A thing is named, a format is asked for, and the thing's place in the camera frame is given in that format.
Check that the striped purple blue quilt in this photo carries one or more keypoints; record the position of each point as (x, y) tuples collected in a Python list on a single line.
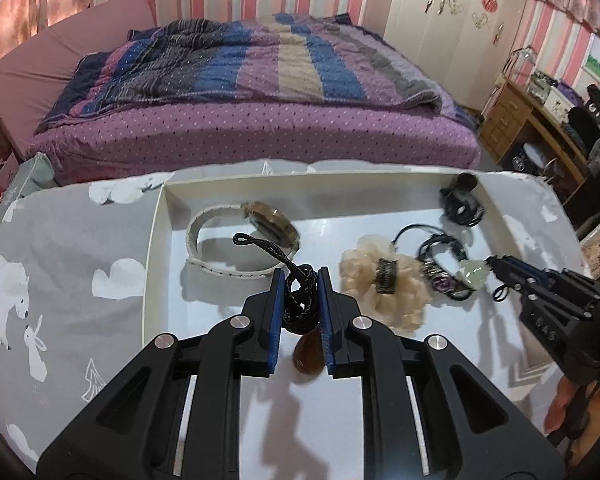
[(285, 58)]

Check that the white strap wristwatch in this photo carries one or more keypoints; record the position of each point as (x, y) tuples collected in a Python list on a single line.
[(276, 236)]

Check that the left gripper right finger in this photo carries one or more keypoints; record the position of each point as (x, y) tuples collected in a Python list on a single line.
[(428, 412)]

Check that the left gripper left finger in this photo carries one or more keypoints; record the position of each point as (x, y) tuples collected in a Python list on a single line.
[(176, 400)]

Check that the mauve mattress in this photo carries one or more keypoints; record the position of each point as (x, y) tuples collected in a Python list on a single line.
[(33, 75)]

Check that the desk lamp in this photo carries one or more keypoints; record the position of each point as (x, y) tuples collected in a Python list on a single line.
[(520, 64)]

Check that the purple dotted bed sheet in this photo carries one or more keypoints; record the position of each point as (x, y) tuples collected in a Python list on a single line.
[(178, 136)]

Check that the black hair clip tie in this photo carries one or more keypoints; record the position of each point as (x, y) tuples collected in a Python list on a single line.
[(459, 205)]

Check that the grey cartoon print blanket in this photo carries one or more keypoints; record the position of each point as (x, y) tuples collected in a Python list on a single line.
[(89, 269)]

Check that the white wardrobe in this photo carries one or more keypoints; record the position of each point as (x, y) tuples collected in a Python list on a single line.
[(461, 44)]

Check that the white shallow tray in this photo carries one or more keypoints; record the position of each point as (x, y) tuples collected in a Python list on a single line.
[(414, 393)]

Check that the cream scrunchie with charm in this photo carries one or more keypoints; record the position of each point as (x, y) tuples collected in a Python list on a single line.
[(387, 285)]

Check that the wooden desk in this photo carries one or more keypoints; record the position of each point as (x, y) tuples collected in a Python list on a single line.
[(516, 120)]

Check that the right hand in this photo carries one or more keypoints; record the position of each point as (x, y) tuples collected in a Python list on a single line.
[(574, 413)]

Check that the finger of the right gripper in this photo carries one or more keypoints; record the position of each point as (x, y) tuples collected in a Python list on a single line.
[(501, 292), (509, 268)]

